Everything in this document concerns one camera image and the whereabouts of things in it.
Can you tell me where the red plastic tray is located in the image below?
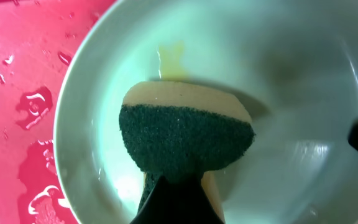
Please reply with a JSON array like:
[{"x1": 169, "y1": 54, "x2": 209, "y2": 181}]
[{"x1": 0, "y1": 0, "x2": 112, "y2": 223}]

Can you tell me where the light blue plate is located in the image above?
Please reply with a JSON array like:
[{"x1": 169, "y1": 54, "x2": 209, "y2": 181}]
[{"x1": 54, "y1": 1, "x2": 358, "y2": 223}]

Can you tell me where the green yellow sponge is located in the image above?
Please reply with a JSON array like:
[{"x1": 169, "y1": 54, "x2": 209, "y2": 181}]
[{"x1": 119, "y1": 82, "x2": 255, "y2": 223}]

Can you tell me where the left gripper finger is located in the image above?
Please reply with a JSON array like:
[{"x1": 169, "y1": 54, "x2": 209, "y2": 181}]
[{"x1": 131, "y1": 176, "x2": 223, "y2": 224}]

